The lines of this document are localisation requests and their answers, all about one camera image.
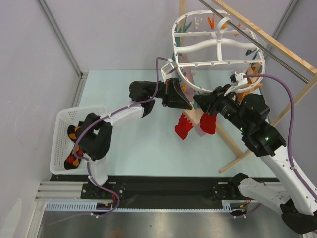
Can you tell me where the red beige fox sock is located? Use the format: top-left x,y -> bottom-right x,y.
200,113 -> 217,135

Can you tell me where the white slotted cable duct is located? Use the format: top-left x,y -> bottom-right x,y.
46,201 -> 236,213

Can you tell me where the white plastic laundry basket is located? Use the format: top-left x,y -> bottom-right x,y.
50,105 -> 108,175

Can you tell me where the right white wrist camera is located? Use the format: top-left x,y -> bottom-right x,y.
224,73 -> 248,96

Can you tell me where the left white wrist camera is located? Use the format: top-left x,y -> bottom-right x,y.
160,58 -> 178,82

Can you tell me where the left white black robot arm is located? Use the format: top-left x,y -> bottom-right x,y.
75,78 -> 193,198

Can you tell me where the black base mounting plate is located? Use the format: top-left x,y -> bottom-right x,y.
49,174 -> 248,209

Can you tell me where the metal hanging rod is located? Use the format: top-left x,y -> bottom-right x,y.
213,0 -> 314,84

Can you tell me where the white round clip hanger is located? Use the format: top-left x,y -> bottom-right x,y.
171,9 -> 266,92

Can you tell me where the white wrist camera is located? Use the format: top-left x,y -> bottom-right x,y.
160,58 -> 178,82
224,73 -> 248,96

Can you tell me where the wooden drying rack frame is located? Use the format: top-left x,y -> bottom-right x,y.
178,0 -> 317,173

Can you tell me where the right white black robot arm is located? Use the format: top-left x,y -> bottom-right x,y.
194,85 -> 317,234

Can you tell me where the black argyle sock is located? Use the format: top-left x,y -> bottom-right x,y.
63,146 -> 84,170
67,125 -> 81,143

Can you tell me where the mauve hanging sock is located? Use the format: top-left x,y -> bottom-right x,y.
180,53 -> 206,137

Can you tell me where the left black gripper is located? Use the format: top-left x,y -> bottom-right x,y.
147,78 -> 192,111

